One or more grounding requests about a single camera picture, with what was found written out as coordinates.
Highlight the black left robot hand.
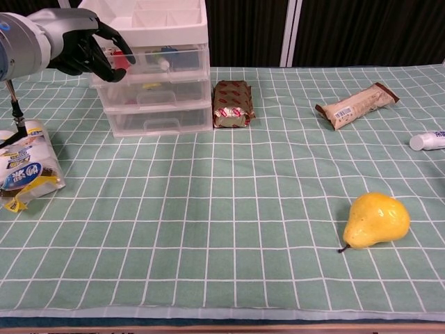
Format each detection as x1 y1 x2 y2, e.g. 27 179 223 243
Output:
30 8 137 84

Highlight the red plastic cup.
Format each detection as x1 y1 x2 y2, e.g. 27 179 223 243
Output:
113 50 129 71

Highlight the white plastic drawer cabinet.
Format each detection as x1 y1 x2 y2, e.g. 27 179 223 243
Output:
76 0 214 138

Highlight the clear drawer holding small items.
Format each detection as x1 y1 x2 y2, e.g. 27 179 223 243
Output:
89 44 211 85

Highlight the empty clear drawer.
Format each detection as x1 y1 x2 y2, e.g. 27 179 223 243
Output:
104 106 213 138

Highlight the green white tube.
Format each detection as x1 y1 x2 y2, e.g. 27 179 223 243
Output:
148 51 172 70

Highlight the blue binder clip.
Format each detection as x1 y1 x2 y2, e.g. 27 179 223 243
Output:
161 46 191 67

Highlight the wrapped tissue roll pack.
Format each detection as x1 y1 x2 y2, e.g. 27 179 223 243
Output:
0 118 67 213

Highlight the gold wrapped snack pack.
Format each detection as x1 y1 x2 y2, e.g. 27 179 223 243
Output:
211 79 257 130

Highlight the green checkered tablecloth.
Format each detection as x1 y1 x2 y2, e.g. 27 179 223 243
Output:
0 64 445 313

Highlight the beige brown snack bar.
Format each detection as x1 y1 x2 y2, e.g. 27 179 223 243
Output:
314 82 401 132

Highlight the black pleated curtain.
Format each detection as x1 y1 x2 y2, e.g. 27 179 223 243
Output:
0 0 445 69

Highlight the blue under cloth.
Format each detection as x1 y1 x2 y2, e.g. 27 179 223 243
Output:
0 307 445 327

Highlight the yellow pear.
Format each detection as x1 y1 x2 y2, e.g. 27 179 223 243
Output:
337 191 412 254

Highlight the white plastic bottle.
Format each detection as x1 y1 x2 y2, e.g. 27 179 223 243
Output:
409 129 445 152

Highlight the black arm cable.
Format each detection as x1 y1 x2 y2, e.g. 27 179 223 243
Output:
6 79 29 141

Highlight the wide white frame post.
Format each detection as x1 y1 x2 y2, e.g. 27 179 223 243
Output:
279 0 304 67

